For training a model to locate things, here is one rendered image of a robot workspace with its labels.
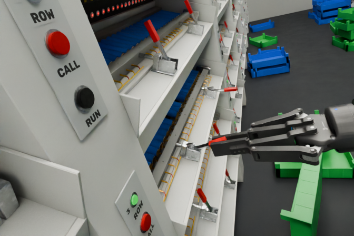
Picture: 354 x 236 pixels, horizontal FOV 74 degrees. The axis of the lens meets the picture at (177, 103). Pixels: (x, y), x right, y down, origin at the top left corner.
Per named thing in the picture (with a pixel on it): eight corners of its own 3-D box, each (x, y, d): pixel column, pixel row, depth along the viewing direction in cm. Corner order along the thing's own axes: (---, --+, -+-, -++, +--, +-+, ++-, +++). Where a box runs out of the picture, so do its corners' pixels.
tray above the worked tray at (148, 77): (210, 36, 78) (219, -9, 71) (136, 167, 28) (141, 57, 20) (153, 25, 81) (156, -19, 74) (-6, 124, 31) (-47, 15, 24)
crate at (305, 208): (322, 192, 92) (299, 186, 97) (322, 151, 84) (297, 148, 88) (312, 266, 72) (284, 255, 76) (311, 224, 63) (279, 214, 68)
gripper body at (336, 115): (371, 163, 34) (302, 169, 38) (351, 129, 41) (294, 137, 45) (368, 121, 31) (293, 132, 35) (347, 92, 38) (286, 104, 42)
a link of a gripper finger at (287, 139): (318, 143, 39) (321, 148, 38) (251, 154, 43) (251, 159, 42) (314, 123, 38) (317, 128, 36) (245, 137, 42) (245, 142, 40)
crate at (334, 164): (341, 146, 110) (342, 132, 106) (357, 178, 93) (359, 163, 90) (272, 148, 120) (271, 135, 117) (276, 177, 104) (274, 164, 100)
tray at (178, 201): (220, 87, 86) (226, 64, 81) (177, 260, 36) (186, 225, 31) (168, 75, 89) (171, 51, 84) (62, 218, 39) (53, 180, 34)
